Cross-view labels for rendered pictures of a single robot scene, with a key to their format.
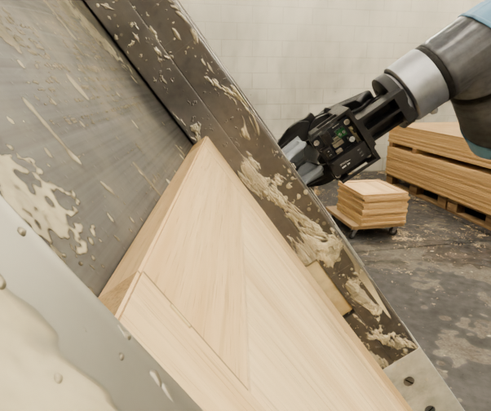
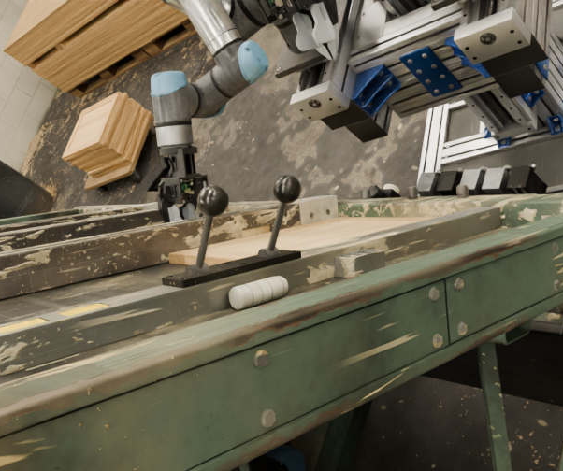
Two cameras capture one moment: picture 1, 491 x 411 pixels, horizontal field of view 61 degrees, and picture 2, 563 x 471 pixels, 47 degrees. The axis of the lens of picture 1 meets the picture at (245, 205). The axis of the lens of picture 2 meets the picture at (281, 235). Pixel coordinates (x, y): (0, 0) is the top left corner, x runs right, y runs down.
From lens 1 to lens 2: 91 cm
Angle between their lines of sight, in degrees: 26
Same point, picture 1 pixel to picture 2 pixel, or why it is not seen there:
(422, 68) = (174, 131)
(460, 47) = (174, 109)
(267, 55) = not seen: outside the picture
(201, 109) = (156, 249)
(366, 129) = (191, 174)
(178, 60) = (132, 249)
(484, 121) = (207, 110)
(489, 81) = (194, 102)
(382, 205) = (121, 126)
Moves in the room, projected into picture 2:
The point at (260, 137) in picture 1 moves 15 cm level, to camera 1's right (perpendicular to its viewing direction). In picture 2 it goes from (180, 228) to (209, 162)
